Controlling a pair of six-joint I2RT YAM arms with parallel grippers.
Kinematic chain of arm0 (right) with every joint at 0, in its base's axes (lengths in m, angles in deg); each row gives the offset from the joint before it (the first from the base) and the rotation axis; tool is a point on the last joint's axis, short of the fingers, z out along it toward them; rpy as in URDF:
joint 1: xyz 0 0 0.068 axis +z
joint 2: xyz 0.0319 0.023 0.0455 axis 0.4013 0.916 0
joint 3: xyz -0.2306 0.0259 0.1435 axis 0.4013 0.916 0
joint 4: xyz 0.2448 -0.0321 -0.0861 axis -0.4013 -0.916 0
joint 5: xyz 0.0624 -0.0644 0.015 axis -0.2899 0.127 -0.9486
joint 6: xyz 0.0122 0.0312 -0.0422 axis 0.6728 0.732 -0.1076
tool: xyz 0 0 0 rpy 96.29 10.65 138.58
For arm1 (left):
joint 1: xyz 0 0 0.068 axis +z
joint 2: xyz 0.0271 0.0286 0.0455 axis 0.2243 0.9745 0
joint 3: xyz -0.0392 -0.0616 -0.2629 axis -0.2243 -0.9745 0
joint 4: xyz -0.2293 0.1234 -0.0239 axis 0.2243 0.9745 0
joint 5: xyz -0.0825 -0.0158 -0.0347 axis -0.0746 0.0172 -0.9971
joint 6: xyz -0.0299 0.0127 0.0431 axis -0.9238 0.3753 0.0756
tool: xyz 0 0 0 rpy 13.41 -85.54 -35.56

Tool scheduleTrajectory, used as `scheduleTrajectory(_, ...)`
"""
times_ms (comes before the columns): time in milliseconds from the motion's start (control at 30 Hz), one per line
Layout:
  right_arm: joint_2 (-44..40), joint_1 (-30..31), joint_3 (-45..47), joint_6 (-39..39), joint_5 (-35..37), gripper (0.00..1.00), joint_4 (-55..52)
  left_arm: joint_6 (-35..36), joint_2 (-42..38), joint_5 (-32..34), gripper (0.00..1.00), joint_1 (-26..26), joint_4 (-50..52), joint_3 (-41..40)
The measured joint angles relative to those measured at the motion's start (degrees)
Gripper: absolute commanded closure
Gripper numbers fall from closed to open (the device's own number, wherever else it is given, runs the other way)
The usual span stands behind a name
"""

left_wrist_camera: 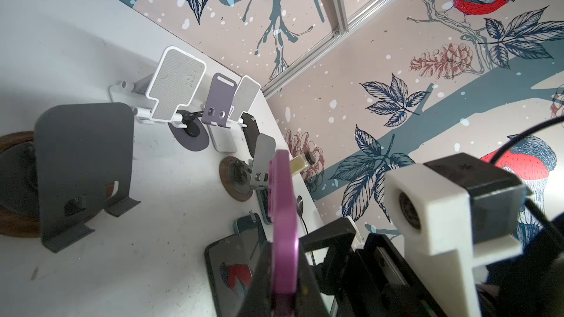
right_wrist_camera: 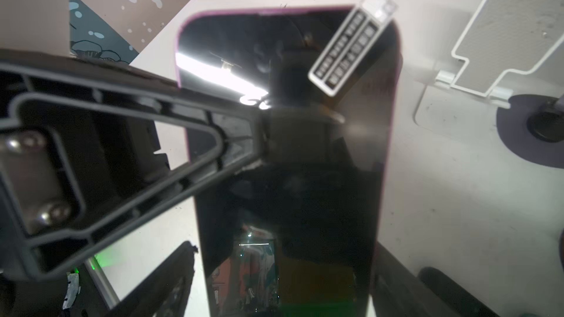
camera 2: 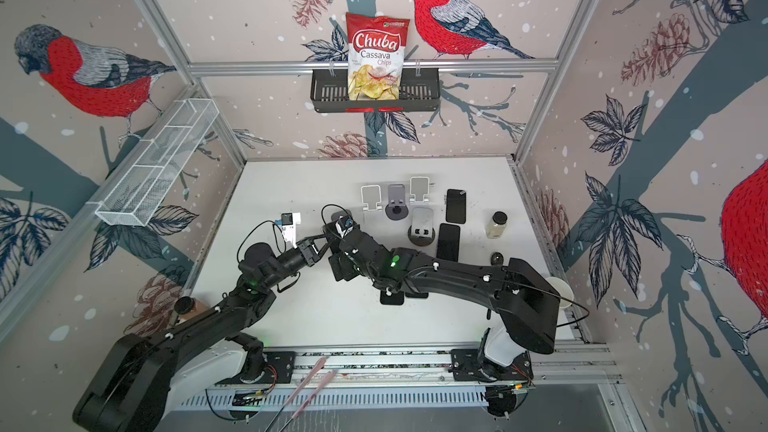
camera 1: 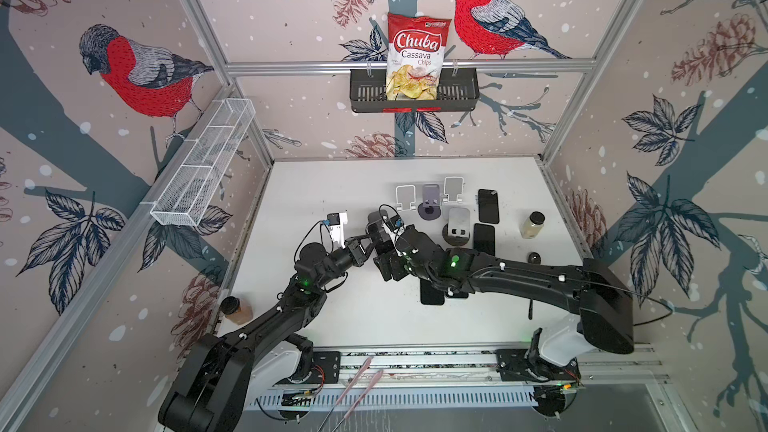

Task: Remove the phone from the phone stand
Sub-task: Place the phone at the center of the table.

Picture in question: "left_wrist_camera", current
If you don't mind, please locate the small glass jar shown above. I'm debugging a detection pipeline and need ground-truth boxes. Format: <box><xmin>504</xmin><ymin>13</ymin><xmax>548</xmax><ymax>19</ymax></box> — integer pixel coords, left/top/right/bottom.
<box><xmin>290</xmin><ymin>151</ymin><xmax>316</xmax><ymax>176</ymax></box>

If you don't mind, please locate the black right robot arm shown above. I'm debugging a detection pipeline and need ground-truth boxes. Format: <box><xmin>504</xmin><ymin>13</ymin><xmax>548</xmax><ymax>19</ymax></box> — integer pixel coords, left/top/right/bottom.
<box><xmin>239</xmin><ymin>211</ymin><xmax>563</xmax><ymax>316</ymax></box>

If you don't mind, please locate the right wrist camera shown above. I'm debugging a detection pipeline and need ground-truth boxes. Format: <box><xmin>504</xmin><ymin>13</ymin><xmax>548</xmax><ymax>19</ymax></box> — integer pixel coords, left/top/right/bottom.
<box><xmin>383</xmin><ymin>153</ymin><xmax>528</xmax><ymax>316</ymax></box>

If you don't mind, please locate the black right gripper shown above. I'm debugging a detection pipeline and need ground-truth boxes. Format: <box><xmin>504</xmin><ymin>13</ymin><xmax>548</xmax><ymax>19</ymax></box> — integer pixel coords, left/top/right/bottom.
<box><xmin>236</xmin><ymin>218</ymin><xmax>445</xmax><ymax>317</ymax></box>

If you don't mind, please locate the white phone stand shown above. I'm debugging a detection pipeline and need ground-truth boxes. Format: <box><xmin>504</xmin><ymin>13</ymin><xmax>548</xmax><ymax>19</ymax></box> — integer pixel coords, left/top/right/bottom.
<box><xmin>207</xmin><ymin>75</ymin><xmax>261</xmax><ymax>154</ymax></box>
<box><xmin>109</xmin><ymin>46</ymin><xmax>207</xmax><ymax>129</ymax></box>

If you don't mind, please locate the green phone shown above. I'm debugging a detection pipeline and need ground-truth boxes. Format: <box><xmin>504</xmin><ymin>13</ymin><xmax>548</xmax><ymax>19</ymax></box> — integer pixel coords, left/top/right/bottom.
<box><xmin>256</xmin><ymin>188</ymin><xmax>272</xmax><ymax>225</ymax></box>

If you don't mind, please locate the round wooden phone stand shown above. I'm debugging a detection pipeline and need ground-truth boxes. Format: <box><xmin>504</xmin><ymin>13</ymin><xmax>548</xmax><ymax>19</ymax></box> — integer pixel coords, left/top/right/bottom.
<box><xmin>219</xmin><ymin>134</ymin><xmax>276</xmax><ymax>202</ymax></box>

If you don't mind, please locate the dark metal spoon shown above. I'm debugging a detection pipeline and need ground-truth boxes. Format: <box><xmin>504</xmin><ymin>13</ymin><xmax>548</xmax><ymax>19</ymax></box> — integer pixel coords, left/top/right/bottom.
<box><xmin>297</xmin><ymin>195</ymin><xmax>309</xmax><ymax>235</ymax></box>

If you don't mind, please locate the black phone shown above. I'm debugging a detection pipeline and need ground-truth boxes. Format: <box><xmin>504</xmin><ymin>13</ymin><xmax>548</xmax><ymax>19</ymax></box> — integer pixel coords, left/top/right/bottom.
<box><xmin>234</xmin><ymin>211</ymin><xmax>267</xmax><ymax>261</ymax></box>
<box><xmin>204</xmin><ymin>234</ymin><xmax>259</xmax><ymax>316</ymax></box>
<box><xmin>268</xmin><ymin>149</ymin><xmax>301</xmax><ymax>296</ymax></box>
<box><xmin>241</xmin><ymin>112</ymin><xmax>260</xmax><ymax>158</ymax></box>

